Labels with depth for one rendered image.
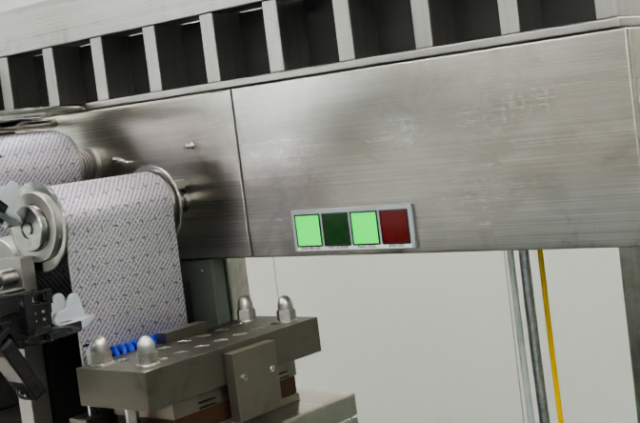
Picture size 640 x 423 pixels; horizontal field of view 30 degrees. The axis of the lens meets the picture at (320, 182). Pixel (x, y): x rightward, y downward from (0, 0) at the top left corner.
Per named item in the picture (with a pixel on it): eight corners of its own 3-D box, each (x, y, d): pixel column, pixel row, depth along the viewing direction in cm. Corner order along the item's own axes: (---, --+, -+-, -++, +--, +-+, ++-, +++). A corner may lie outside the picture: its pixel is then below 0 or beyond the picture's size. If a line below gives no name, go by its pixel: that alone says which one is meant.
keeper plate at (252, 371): (231, 421, 189) (223, 352, 188) (273, 405, 197) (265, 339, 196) (243, 422, 187) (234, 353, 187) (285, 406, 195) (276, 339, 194)
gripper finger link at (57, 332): (87, 320, 187) (40, 332, 181) (88, 330, 187) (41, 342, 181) (68, 320, 190) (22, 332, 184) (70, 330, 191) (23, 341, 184)
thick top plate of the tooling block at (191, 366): (80, 405, 186) (75, 367, 186) (254, 348, 217) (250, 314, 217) (149, 412, 176) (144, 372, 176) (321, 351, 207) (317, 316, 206)
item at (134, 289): (82, 367, 192) (67, 253, 191) (187, 335, 210) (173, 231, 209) (84, 367, 192) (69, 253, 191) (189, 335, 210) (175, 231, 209)
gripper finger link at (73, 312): (101, 287, 192) (54, 298, 185) (106, 323, 192) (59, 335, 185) (90, 287, 194) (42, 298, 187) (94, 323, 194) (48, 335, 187)
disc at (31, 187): (15, 271, 200) (4, 183, 198) (17, 271, 200) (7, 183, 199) (70, 272, 190) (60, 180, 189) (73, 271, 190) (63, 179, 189)
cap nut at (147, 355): (130, 367, 181) (127, 337, 181) (149, 361, 184) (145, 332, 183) (147, 368, 178) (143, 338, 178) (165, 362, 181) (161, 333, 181)
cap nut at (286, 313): (271, 323, 205) (269, 297, 205) (286, 318, 208) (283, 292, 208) (288, 323, 203) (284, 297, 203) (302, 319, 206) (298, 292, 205)
